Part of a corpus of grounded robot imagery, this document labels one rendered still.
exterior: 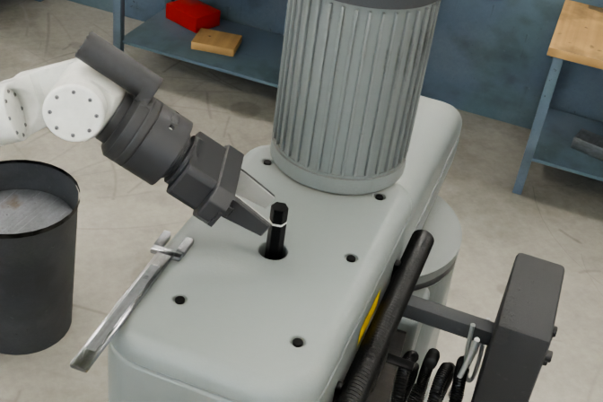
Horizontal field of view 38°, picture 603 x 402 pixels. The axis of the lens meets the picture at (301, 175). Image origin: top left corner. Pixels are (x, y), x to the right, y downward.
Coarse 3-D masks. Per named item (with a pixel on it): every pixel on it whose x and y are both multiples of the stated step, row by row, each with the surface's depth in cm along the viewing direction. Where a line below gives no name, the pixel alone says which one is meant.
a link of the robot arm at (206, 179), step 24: (168, 120) 98; (144, 144) 97; (168, 144) 98; (192, 144) 100; (216, 144) 105; (144, 168) 98; (168, 168) 98; (192, 168) 98; (216, 168) 101; (240, 168) 104; (168, 192) 101; (192, 192) 100; (216, 192) 99; (216, 216) 99
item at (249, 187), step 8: (240, 176) 106; (248, 176) 106; (240, 184) 107; (248, 184) 107; (256, 184) 107; (240, 192) 108; (248, 192) 108; (256, 192) 108; (264, 192) 108; (256, 200) 108; (264, 200) 108; (272, 200) 108
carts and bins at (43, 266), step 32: (0, 192) 341; (32, 192) 344; (64, 192) 341; (0, 224) 325; (32, 224) 327; (64, 224) 316; (0, 256) 308; (32, 256) 312; (64, 256) 325; (0, 288) 318; (32, 288) 321; (64, 288) 335; (0, 320) 328; (32, 320) 331; (64, 320) 345; (0, 352) 339; (32, 352) 341
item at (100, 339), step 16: (160, 240) 107; (192, 240) 108; (160, 256) 104; (176, 256) 105; (144, 272) 102; (160, 272) 102; (128, 288) 99; (144, 288) 99; (128, 304) 97; (112, 320) 94; (96, 336) 92; (112, 336) 93; (80, 352) 90; (96, 352) 90; (80, 368) 88
